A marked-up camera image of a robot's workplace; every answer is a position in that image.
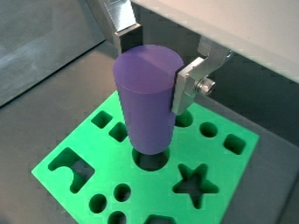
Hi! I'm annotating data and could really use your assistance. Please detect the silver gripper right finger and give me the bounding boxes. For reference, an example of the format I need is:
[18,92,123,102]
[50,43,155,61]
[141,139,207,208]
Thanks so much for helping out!
[173,37,234,115]

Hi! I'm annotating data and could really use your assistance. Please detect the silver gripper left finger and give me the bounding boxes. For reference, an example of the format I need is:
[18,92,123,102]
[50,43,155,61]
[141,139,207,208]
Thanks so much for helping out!
[86,0,143,54]

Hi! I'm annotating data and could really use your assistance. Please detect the purple cylinder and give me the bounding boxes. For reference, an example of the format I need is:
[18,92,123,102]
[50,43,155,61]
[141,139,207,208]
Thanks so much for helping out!
[114,45,183,155]

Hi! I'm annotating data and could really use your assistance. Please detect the green shape sorter board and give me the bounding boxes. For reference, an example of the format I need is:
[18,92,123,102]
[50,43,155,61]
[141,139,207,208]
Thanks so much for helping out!
[32,95,259,224]

